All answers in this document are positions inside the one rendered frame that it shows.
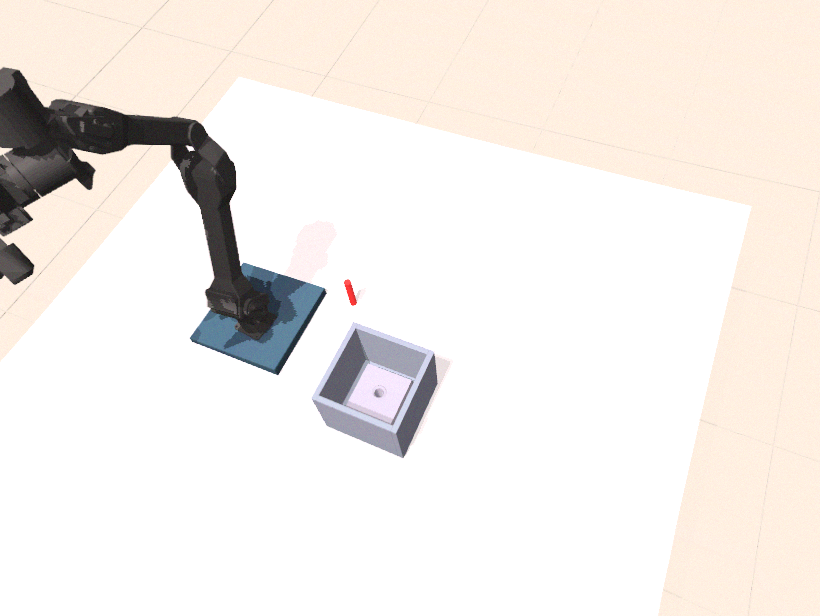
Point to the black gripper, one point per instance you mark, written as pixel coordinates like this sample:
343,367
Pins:
14,264

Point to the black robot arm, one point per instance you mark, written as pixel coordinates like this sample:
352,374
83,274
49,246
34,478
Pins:
42,139

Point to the red peg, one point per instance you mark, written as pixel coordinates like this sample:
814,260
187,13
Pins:
350,292

